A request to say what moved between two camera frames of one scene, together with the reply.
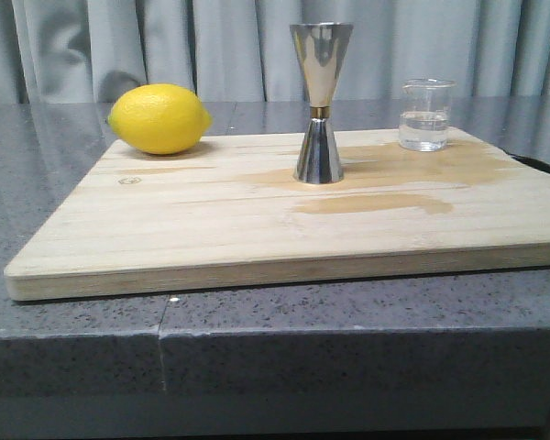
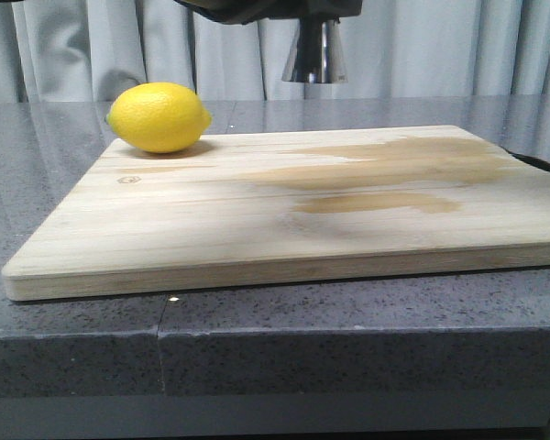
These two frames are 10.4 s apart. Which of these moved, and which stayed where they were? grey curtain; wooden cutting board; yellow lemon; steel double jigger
Moved: steel double jigger
Stayed: grey curtain; wooden cutting board; yellow lemon
